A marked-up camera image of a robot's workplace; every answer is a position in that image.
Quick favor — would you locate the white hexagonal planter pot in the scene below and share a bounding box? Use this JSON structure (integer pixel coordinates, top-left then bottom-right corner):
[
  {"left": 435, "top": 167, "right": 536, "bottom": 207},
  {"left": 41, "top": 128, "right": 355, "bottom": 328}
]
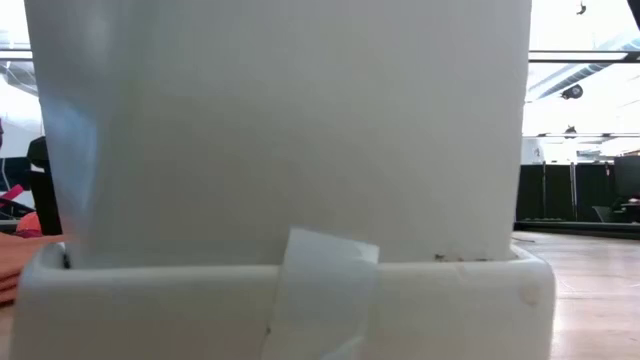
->
[{"left": 22, "top": 0, "right": 534, "bottom": 269}]

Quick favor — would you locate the translucent tape strip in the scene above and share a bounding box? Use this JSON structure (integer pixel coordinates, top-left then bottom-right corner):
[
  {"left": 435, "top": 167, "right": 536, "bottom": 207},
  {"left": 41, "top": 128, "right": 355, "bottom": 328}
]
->
[{"left": 259, "top": 227, "right": 381, "bottom": 360}]

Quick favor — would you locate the white planter saucer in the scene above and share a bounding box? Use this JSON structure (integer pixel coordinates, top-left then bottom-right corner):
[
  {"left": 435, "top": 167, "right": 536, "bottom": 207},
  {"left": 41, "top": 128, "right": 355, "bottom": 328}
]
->
[{"left": 9, "top": 240, "right": 558, "bottom": 360}]

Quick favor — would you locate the black ceiling beam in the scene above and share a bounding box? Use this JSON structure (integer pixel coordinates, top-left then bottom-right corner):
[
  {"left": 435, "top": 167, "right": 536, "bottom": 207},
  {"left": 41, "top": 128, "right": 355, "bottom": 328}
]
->
[{"left": 522, "top": 131, "right": 640, "bottom": 140}]

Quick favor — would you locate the person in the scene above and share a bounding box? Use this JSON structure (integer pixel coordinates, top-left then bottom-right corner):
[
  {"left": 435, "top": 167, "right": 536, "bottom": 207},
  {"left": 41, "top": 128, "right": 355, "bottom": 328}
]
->
[{"left": 27, "top": 135, "right": 64, "bottom": 236}]

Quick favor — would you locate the orange dome-shaped object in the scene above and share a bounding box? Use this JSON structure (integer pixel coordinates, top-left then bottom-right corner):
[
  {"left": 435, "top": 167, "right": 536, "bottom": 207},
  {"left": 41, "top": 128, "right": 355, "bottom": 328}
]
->
[{"left": 15, "top": 212, "right": 44, "bottom": 237}]

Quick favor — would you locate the black monitor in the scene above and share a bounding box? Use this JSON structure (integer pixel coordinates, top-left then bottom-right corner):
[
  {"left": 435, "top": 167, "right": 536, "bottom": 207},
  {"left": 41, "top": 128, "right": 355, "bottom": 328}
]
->
[{"left": 0, "top": 157, "right": 32, "bottom": 192}]

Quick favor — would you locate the pink stick-shaped object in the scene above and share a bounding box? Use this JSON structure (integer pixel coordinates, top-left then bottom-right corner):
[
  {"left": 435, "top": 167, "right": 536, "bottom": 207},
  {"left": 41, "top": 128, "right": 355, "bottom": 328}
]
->
[{"left": 0, "top": 183, "right": 25, "bottom": 207}]

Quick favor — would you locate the orange folded cloth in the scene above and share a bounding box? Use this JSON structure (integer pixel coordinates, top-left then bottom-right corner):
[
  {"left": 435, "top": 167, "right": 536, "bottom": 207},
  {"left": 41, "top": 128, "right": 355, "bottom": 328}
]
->
[{"left": 0, "top": 232, "right": 69, "bottom": 306}]

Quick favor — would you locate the black partition wall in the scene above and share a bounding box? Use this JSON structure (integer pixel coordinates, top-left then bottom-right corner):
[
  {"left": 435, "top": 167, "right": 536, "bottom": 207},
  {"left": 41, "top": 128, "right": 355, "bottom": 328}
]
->
[{"left": 515, "top": 155, "right": 640, "bottom": 224}]

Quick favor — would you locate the grey ventilation duct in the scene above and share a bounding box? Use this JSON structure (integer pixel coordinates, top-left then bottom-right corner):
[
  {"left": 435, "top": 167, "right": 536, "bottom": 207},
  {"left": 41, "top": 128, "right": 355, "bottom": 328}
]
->
[{"left": 527, "top": 62, "right": 640, "bottom": 101}]

